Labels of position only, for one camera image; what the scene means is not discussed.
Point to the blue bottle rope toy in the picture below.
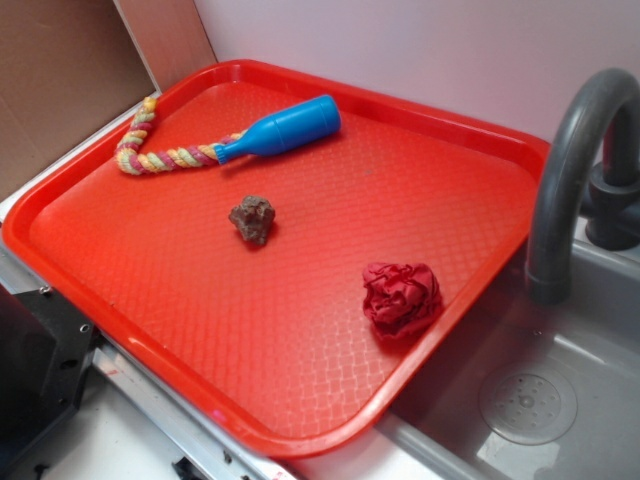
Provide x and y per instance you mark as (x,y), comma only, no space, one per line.
(274,134)

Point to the black metal bracket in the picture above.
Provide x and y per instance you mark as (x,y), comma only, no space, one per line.
(47,346)

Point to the red plastic tray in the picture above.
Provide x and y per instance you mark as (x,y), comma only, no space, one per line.
(271,342)

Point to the grey curved faucet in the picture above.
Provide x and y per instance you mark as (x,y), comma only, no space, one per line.
(563,192)

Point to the crumpled red paper ball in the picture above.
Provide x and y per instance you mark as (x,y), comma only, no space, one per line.
(401,299)

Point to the grey sink basin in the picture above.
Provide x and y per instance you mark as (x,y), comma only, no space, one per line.
(520,390)

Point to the brown cardboard panel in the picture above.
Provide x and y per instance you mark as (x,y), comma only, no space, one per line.
(68,68)

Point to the black faucet handle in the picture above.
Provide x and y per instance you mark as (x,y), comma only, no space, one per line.
(614,190)

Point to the brown crumpled lump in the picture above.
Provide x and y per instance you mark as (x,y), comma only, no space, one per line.
(253,217)

